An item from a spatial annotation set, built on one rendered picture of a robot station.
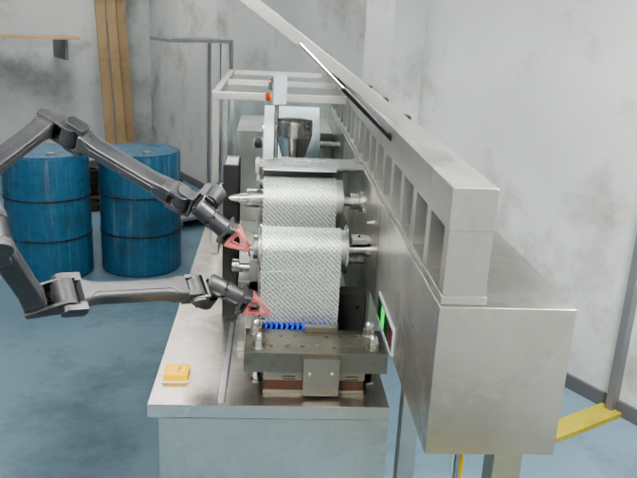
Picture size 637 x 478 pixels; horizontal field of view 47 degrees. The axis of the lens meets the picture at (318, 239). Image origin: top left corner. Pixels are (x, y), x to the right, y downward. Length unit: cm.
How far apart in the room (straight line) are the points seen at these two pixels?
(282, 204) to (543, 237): 224
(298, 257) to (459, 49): 279
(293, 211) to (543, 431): 117
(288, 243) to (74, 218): 345
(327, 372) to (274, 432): 22
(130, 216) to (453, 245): 427
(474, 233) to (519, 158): 306
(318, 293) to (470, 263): 93
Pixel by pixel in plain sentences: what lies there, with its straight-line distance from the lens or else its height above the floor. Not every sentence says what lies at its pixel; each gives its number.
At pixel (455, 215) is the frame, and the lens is 127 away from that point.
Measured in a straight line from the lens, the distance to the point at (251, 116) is 308.
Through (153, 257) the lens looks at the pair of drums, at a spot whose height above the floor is 15.
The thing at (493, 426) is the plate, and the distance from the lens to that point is 144.
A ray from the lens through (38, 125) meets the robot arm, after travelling 226.
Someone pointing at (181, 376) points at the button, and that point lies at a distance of 215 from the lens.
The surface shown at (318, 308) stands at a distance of 219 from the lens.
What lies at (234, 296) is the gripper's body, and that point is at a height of 113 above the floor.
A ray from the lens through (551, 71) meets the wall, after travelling 419.
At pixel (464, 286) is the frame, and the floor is 147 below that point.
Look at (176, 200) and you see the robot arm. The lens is 216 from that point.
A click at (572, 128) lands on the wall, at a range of 410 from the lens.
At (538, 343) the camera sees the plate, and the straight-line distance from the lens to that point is 139.
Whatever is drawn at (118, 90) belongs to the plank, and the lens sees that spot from 879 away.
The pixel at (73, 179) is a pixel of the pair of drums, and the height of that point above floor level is 74.
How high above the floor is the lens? 192
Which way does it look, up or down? 17 degrees down
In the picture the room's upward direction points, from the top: 3 degrees clockwise
